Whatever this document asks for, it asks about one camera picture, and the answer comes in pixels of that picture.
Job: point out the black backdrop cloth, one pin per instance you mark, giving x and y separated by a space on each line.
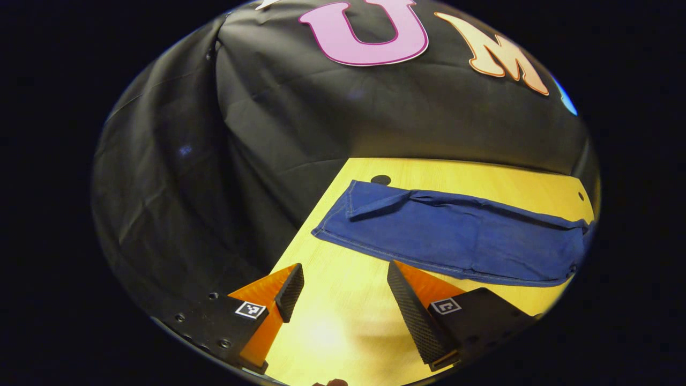
268 118

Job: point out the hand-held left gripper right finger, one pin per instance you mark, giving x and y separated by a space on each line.
415 316

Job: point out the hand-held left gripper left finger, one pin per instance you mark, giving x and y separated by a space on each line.
289 292

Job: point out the blue denim jeans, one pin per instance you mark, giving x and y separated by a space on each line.
455 236

